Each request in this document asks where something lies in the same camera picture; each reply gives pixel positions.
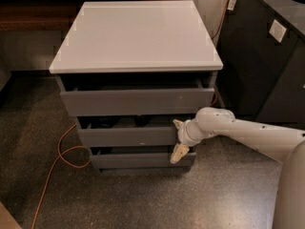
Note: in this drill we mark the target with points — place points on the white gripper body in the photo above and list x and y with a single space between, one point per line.
183 134

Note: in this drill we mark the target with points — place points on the grey drawer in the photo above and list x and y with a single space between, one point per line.
129 130
135 102
107 158

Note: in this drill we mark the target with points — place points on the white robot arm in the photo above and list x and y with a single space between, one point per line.
283 144

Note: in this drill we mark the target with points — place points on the grey bottom drawer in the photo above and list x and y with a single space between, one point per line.
107 158

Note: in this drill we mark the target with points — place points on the grey drawer cabinet white top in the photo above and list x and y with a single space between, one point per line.
137 45

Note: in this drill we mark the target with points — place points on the grey top drawer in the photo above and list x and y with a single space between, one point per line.
135 102

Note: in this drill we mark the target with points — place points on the black side cabinet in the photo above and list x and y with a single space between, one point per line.
261 80

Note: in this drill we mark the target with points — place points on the dark wooden bench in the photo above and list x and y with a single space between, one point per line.
41 15

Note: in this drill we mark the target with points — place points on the white wall socket plate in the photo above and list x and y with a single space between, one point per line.
277 31

